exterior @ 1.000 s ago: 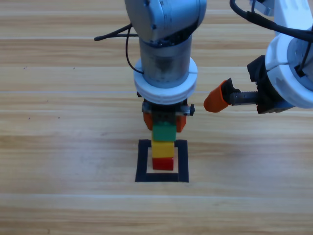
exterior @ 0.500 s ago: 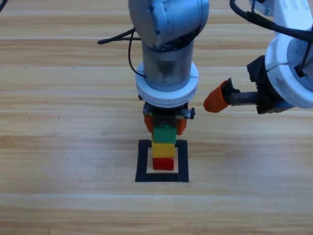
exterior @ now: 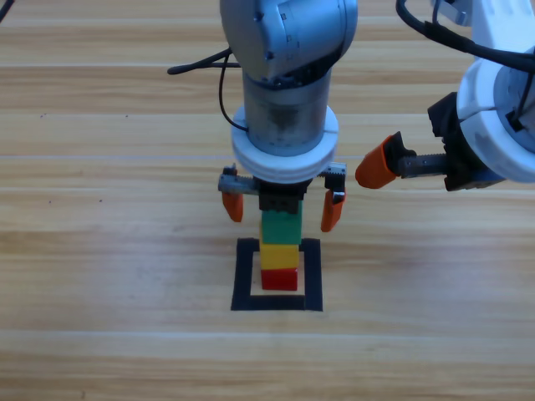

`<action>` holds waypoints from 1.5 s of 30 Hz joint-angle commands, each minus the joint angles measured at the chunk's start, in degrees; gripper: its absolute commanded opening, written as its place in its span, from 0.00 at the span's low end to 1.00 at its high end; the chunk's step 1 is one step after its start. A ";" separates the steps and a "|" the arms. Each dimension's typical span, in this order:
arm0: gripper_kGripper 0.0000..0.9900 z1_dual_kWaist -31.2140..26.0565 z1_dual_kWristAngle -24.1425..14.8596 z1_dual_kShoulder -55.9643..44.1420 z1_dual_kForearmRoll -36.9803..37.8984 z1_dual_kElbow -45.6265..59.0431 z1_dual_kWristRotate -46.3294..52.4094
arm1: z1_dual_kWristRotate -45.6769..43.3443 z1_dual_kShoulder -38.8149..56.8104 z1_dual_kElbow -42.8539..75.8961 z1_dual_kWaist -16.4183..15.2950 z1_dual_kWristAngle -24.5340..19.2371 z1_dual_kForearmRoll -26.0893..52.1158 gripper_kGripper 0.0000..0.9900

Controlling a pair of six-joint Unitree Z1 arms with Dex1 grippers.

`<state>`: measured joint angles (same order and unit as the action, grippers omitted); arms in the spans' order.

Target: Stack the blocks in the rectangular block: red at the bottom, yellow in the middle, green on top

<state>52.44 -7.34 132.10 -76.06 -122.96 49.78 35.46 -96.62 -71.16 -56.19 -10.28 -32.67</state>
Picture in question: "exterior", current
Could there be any black tape square outline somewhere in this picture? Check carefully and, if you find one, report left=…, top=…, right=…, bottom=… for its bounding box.
left=230, top=237, right=324, bottom=312

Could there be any red wooden cube block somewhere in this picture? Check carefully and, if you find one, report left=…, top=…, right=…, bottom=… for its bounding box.
left=261, top=268, right=299, bottom=292

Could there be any green wooden cube block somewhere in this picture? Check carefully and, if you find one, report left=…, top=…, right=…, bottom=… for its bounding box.
left=259, top=208, right=303, bottom=246

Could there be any thin black arm wire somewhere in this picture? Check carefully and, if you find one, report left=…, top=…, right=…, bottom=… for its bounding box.
left=430, top=0, right=532, bottom=130

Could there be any yellow wooden cube block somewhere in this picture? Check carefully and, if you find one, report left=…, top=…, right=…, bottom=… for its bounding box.
left=258, top=233, right=300, bottom=272

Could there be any wrist camera assembly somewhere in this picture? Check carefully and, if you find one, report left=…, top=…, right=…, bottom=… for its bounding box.
left=430, top=0, right=476, bottom=27

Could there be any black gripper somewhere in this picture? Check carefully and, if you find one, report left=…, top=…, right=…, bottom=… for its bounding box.
left=217, top=162, right=348, bottom=234
left=354, top=91, right=507, bottom=193

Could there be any dark wrist cable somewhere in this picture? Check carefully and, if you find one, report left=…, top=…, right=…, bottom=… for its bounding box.
left=166, top=48, right=250, bottom=133

